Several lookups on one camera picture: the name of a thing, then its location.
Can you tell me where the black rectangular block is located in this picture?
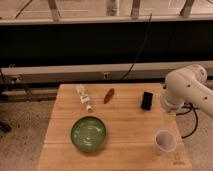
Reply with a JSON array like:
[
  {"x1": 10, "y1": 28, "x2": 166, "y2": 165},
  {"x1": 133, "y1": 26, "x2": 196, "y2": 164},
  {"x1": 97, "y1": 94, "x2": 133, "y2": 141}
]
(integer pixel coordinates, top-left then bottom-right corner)
[{"x1": 141, "y1": 92, "x2": 153, "y2": 110}]

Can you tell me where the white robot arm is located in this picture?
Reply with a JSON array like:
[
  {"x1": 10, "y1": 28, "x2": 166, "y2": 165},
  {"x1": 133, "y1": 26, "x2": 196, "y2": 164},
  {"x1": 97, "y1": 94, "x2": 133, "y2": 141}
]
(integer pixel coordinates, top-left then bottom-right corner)
[{"x1": 160, "y1": 64, "x2": 213, "y2": 118}]

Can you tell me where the green ceramic bowl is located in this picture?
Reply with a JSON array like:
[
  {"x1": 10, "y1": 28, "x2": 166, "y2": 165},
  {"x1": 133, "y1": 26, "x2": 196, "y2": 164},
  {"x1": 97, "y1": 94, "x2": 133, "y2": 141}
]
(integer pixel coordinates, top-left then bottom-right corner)
[{"x1": 70, "y1": 116, "x2": 107, "y2": 153}]

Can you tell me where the brown sausage toy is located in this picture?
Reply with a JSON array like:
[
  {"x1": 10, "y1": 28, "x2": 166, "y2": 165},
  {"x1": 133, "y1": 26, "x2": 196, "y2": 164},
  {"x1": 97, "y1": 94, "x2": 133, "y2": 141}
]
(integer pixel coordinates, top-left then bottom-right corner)
[{"x1": 104, "y1": 88, "x2": 115, "y2": 104}]

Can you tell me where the white paper cup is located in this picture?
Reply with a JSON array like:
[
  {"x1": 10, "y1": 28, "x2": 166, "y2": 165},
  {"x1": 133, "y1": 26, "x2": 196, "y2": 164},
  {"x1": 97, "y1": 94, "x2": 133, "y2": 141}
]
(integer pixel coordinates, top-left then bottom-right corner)
[{"x1": 153, "y1": 130, "x2": 176, "y2": 155}]

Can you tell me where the black hanging cable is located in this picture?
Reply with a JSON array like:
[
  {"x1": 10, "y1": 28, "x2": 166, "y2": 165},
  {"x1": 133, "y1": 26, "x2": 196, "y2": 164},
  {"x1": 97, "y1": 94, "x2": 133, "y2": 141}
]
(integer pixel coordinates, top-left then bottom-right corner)
[{"x1": 119, "y1": 13, "x2": 153, "y2": 81}]

